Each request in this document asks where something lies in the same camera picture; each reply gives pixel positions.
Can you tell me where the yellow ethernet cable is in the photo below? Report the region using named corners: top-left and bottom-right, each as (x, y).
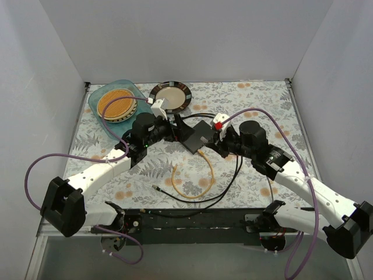
top-left (171, 149), bottom-right (216, 200)

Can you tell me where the black network switch box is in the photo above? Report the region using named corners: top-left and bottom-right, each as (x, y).
top-left (182, 120), bottom-right (215, 154)

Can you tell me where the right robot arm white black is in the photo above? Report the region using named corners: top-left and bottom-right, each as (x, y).
top-left (206, 117), bottom-right (372, 259)

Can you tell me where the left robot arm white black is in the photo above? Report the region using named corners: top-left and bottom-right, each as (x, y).
top-left (40, 113), bottom-right (195, 237)

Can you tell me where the blue plastic tray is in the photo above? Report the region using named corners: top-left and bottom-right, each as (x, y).
top-left (88, 79), bottom-right (152, 140)

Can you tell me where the floral tablecloth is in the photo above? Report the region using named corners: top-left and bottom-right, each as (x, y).
top-left (89, 81), bottom-right (315, 209)

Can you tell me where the dark rimmed ceramic plate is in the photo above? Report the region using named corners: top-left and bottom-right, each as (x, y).
top-left (149, 81), bottom-right (192, 114)

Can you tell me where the orange woven round plate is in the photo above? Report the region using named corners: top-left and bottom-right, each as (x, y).
top-left (97, 89), bottom-right (138, 121)

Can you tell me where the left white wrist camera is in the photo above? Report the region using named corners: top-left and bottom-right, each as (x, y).
top-left (147, 97), bottom-right (168, 120)

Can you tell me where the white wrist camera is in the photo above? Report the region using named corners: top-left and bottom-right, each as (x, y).
top-left (147, 97), bottom-right (168, 120)
top-left (211, 113), bottom-right (231, 141)

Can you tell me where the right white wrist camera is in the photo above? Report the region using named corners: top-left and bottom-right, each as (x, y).
top-left (211, 113), bottom-right (231, 141)

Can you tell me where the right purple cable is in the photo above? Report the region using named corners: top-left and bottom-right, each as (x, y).
top-left (224, 108), bottom-right (320, 279)

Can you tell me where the purple cable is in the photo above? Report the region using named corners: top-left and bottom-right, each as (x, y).
top-left (24, 96), bottom-right (154, 265)
top-left (224, 108), bottom-right (320, 279)

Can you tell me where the black cable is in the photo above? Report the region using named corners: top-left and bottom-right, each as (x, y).
top-left (152, 113), bottom-right (244, 211)

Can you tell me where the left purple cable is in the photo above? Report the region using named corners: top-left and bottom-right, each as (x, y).
top-left (24, 96), bottom-right (154, 265)

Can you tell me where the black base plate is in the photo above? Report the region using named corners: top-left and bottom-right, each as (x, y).
top-left (90, 207), bottom-right (295, 246)

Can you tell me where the aluminium frame rail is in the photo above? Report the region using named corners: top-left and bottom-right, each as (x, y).
top-left (42, 212), bottom-right (105, 237)

